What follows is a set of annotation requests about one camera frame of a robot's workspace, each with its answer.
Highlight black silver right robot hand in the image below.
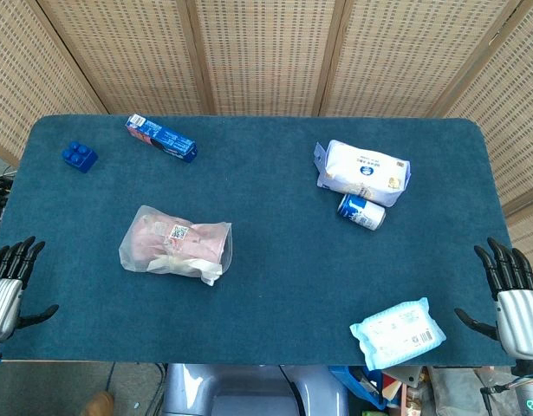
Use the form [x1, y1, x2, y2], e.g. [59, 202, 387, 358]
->
[454, 237, 533, 361]

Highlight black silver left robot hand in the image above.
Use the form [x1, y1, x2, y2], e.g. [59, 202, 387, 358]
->
[0, 236, 60, 343]

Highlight translucent white plastic bag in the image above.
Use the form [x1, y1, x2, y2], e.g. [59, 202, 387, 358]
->
[118, 205, 233, 288]

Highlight pink floral clothes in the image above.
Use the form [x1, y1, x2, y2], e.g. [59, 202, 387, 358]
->
[130, 214, 228, 266]

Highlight light blue wet wipes pack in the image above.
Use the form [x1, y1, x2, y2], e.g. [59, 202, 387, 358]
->
[349, 296, 447, 372]

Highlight brown shoe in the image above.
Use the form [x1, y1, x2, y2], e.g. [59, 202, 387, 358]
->
[84, 390, 116, 416]

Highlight blue toy brick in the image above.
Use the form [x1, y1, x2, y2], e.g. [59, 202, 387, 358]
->
[61, 140, 99, 174]

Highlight blue plastic crate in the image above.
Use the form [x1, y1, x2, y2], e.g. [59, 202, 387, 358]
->
[328, 366, 389, 412]

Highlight blue white drink can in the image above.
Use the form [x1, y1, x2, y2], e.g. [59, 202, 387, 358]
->
[337, 192, 387, 231]

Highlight white lavender soft package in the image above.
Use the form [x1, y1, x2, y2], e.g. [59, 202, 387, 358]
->
[313, 139, 412, 208]

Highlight blue cookie box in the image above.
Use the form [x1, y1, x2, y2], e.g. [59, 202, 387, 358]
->
[125, 113, 198, 165]

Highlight teal table mat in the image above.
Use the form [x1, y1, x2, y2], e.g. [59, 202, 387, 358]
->
[0, 114, 532, 369]

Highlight grey robot torso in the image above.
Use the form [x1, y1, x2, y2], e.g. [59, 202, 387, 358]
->
[161, 362, 350, 416]

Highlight bamboo folding screen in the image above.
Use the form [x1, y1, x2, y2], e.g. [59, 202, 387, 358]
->
[0, 0, 533, 304]

